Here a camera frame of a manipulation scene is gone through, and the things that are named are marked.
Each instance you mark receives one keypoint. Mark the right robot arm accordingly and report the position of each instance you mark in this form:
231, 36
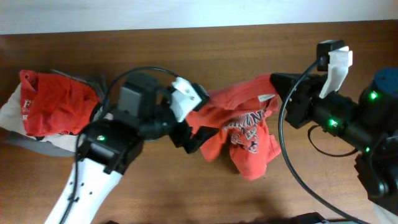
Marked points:
369, 125

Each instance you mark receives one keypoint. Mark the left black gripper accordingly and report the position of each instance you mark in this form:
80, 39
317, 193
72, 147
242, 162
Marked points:
181, 137

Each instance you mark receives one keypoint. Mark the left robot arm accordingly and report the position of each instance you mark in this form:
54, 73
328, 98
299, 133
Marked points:
105, 148

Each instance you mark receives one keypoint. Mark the beige folded shirt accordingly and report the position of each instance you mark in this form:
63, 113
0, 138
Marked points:
63, 110

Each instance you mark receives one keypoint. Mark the red folded shirt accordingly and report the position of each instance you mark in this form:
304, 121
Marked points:
55, 104

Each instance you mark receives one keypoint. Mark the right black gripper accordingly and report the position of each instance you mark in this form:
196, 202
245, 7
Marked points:
298, 101

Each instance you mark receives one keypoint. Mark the grey folded shirt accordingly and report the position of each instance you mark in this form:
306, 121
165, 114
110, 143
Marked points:
59, 145

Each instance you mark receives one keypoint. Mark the orange soccer t-shirt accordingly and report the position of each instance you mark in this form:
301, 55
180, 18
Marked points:
239, 113

